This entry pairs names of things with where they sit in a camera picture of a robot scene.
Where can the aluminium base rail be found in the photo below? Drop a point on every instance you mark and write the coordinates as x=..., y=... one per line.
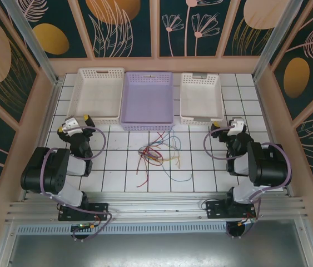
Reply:
x=156, y=207

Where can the large white perforated basket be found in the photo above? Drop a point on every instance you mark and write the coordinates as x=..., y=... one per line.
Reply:
x=95, y=94

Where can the aluminium side rail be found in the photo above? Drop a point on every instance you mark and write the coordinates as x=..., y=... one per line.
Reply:
x=44, y=139
x=265, y=111

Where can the aluminium frame post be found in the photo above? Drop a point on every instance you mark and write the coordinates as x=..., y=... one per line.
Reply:
x=32, y=41
x=278, y=41

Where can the grey metal sheet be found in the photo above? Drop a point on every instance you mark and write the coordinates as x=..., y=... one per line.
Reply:
x=156, y=250

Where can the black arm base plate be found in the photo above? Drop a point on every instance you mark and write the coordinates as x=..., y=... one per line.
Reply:
x=214, y=208
x=100, y=210

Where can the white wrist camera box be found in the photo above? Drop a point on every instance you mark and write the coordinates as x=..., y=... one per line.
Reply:
x=72, y=126
x=235, y=128

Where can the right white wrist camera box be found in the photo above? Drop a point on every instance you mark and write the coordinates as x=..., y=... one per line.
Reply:
x=235, y=128

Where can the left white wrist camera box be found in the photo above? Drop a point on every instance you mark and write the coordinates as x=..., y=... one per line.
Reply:
x=72, y=126

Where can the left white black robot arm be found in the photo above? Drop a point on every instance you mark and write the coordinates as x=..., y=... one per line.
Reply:
x=42, y=169

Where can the purple perforated basket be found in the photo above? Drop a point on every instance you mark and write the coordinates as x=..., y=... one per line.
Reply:
x=146, y=103

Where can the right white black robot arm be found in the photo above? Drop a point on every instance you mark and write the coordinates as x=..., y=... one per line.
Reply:
x=270, y=167

